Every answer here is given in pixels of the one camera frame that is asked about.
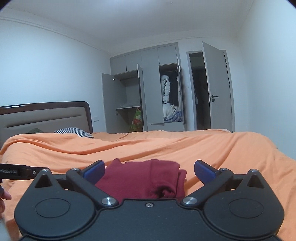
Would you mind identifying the dark red long-sleeve sweater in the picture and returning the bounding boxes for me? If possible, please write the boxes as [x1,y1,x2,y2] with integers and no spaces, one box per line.
[95,159,187,203]

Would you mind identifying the pile of white clothes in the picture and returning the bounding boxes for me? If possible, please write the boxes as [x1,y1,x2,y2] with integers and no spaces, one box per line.
[163,103,178,119]

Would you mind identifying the person's left hand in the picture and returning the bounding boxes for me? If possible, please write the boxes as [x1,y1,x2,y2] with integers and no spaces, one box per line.
[0,186,11,218]

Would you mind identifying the orange bed cover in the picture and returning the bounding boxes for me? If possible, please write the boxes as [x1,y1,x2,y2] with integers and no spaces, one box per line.
[1,130,295,240]

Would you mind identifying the olive green pillow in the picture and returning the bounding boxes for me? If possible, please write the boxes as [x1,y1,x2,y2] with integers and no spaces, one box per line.
[28,128,44,133]

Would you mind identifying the blue checkered pillow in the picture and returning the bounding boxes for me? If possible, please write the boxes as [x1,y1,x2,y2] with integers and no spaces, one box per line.
[54,127,94,138]

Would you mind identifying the brown padded bed headboard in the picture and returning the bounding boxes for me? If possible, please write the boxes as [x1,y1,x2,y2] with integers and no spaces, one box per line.
[1,101,93,146]

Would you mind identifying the blue striped folded cloth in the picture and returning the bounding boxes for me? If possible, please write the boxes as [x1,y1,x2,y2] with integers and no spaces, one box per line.
[164,111,183,123]

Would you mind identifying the colourful green red bag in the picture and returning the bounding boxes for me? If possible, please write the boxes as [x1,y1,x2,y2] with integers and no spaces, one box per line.
[129,108,143,132]

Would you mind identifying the grey room door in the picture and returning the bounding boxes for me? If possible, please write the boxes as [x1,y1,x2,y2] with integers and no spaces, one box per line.
[202,42,233,131]

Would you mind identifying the dark hanging garment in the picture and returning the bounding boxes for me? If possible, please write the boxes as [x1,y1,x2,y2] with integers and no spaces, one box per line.
[169,71,179,106]

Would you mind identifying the grey built-in wardrobe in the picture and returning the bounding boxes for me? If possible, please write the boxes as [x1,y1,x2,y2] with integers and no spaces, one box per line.
[102,43,186,133]

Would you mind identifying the white wall socket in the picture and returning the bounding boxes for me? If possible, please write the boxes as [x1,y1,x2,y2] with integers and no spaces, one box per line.
[93,116,99,122]

